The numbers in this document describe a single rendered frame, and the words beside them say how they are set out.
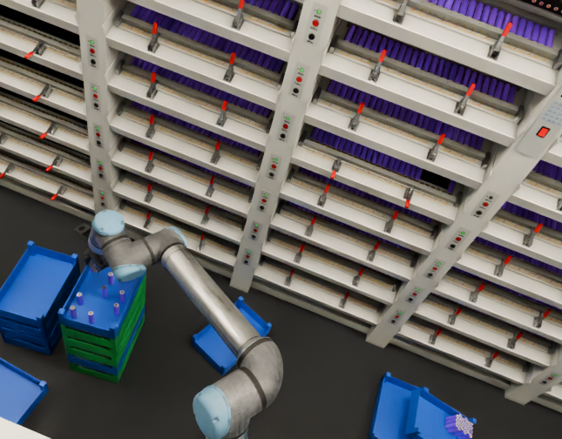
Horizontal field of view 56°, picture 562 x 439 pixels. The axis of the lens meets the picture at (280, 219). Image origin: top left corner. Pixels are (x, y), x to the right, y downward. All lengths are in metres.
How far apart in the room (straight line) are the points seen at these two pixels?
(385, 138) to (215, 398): 0.95
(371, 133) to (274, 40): 0.42
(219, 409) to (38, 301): 1.15
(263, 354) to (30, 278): 1.23
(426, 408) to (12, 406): 1.68
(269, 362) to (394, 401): 1.26
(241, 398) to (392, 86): 0.96
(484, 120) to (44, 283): 1.71
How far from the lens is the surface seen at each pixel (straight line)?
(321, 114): 1.75
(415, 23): 1.55
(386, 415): 2.51
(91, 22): 1.92
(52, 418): 2.33
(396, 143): 1.75
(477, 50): 1.56
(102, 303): 2.06
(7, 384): 2.41
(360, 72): 1.64
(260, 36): 1.66
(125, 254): 1.64
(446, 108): 1.65
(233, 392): 1.32
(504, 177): 1.78
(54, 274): 2.33
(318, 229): 2.15
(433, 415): 2.54
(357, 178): 1.87
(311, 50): 1.61
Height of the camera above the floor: 2.19
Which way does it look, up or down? 49 degrees down
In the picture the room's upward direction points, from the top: 19 degrees clockwise
